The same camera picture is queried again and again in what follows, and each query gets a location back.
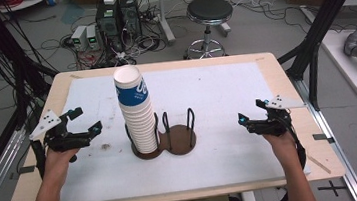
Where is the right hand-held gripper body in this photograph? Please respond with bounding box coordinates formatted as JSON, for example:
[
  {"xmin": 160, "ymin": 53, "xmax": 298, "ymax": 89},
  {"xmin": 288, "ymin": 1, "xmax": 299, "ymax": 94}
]
[{"xmin": 246, "ymin": 92, "xmax": 310, "ymax": 140}]

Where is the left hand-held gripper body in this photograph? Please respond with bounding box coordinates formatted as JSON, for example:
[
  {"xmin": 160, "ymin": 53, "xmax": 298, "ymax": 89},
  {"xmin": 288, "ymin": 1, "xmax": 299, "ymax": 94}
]
[{"xmin": 26, "ymin": 105, "xmax": 93, "ymax": 156}]

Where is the stack of nested paper cups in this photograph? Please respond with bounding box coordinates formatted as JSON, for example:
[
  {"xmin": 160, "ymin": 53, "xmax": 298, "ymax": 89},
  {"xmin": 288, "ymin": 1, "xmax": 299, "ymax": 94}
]
[{"xmin": 112, "ymin": 62, "xmax": 162, "ymax": 157}]

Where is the brown cup holder wire rack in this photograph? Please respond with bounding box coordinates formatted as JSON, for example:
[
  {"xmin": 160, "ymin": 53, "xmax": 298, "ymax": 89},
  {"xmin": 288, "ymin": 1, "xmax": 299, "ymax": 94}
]
[{"xmin": 123, "ymin": 107, "xmax": 200, "ymax": 163}]

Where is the person's left hand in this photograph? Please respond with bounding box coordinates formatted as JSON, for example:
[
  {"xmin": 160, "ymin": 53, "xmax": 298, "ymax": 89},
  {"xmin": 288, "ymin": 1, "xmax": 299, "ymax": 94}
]
[{"xmin": 41, "ymin": 144, "xmax": 85, "ymax": 190}]

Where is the person's right hand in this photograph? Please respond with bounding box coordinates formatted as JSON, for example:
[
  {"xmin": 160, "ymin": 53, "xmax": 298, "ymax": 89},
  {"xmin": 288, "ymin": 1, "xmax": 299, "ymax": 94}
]
[{"xmin": 261, "ymin": 127, "xmax": 304, "ymax": 170}]

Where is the white foam mat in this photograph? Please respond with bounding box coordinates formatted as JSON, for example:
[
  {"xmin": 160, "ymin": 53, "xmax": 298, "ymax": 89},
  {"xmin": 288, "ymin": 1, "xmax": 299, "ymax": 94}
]
[{"xmin": 47, "ymin": 55, "xmax": 313, "ymax": 201}]

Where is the thin wooden stick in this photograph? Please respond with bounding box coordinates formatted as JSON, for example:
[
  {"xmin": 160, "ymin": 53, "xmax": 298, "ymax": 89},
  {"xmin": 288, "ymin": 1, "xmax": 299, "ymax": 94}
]
[{"xmin": 307, "ymin": 153, "xmax": 332, "ymax": 177}]

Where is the grey power supply unit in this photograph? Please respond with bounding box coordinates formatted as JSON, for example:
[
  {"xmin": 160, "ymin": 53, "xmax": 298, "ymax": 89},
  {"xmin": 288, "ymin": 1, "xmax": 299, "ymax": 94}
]
[
  {"xmin": 84, "ymin": 23, "xmax": 102, "ymax": 52},
  {"xmin": 69, "ymin": 25, "xmax": 90, "ymax": 49}
]

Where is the white floor platform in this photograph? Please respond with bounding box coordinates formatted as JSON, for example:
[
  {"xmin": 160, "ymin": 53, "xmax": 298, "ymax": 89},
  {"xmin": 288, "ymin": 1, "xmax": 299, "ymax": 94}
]
[{"xmin": 319, "ymin": 26, "xmax": 357, "ymax": 104}]

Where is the black computer tower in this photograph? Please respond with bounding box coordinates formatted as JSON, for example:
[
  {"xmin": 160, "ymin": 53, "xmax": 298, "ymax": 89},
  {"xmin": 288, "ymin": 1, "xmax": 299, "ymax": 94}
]
[
  {"xmin": 119, "ymin": 0, "xmax": 144, "ymax": 40},
  {"xmin": 93, "ymin": 0, "xmax": 127, "ymax": 55}
]

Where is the black round stool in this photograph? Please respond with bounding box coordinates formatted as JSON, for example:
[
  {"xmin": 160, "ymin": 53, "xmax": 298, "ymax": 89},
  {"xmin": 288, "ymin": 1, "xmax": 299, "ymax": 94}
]
[{"xmin": 177, "ymin": 0, "xmax": 239, "ymax": 62}]

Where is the grey stand leg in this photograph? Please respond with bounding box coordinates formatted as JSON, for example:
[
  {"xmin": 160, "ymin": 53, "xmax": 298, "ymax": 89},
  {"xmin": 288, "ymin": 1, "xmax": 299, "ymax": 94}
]
[{"xmin": 155, "ymin": 0, "xmax": 178, "ymax": 47}]

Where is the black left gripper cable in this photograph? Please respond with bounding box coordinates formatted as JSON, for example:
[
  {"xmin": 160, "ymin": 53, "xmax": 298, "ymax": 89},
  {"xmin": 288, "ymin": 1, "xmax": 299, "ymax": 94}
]
[{"xmin": 29, "ymin": 139, "xmax": 50, "ymax": 184}]

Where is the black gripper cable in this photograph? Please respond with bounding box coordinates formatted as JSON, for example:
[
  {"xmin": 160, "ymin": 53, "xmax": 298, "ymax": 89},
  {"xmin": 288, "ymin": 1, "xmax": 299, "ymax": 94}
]
[
  {"xmin": 29, "ymin": 139, "xmax": 50, "ymax": 184},
  {"xmin": 281, "ymin": 110, "xmax": 310, "ymax": 174}
]

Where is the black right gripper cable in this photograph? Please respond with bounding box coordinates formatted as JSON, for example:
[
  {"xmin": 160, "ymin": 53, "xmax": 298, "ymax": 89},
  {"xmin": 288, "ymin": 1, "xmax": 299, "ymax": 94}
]
[{"xmin": 281, "ymin": 110, "xmax": 310, "ymax": 174}]

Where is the black frame post with cables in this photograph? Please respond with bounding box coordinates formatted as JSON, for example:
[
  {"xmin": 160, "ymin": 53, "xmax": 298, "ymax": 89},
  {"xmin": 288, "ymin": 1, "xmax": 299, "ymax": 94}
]
[{"xmin": 0, "ymin": 0, "xmax": 65, "ymax": 133}]

